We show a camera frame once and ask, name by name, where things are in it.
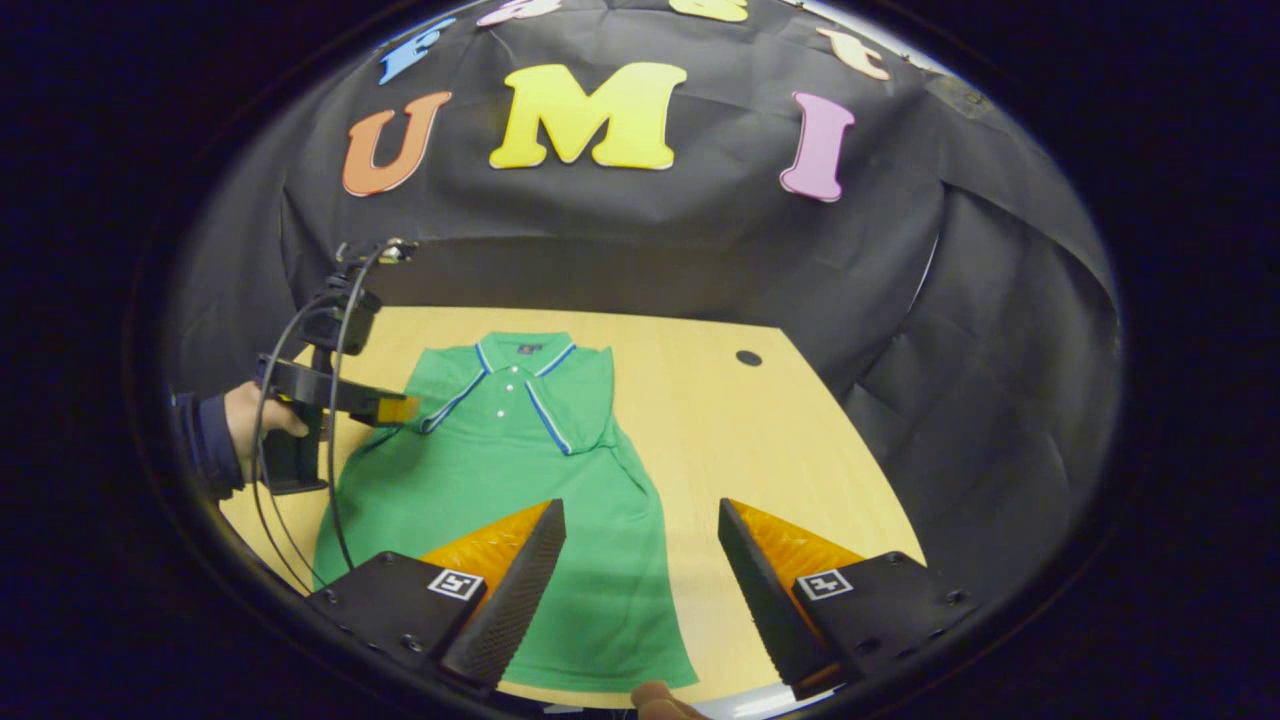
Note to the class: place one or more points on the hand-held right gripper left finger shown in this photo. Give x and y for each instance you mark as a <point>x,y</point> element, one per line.
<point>515,600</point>

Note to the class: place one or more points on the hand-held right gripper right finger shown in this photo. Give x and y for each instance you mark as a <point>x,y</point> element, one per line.
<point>765,600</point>

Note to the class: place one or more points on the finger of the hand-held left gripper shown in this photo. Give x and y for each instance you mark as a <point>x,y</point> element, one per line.
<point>398,410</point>

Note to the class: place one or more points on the green polo T-shirt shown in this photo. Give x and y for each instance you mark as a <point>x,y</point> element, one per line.
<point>480,480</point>

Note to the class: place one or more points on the black backdrop cloth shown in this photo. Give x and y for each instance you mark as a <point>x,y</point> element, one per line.
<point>700,240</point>

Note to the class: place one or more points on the beige tape patch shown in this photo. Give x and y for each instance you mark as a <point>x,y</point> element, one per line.
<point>960,97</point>

